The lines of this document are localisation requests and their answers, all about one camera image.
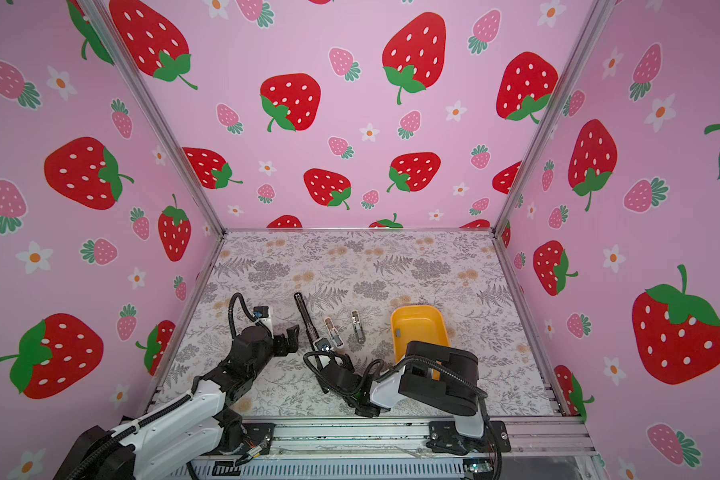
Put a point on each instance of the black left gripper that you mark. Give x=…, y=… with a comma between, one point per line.
x=292, y=338

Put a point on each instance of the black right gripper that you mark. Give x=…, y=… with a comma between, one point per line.
x=346, y=364

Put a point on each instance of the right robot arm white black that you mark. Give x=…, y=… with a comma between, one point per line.
x=440, y=377

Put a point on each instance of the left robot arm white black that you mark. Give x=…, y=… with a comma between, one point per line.
x=180, y=408

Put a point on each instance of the yellow plastic tray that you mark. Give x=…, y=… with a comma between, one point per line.
x=422, y=323

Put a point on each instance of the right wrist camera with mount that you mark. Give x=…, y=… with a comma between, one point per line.
x=322, y=344

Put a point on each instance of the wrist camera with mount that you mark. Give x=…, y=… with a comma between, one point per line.
x=322, y=344
x=263, y=316

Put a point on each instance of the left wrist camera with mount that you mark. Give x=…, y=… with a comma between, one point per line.
x=263, y=316

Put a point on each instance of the aluminium corner post left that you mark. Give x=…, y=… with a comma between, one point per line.
x=147, y=48

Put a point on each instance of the aluminium corner post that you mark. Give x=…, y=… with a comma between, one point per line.
x=591, y=30
x=147, y=48

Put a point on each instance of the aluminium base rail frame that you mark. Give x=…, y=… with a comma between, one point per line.
x=344, y=437

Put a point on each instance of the aluminium corner post right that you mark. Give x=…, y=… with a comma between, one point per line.
x=591, y=30

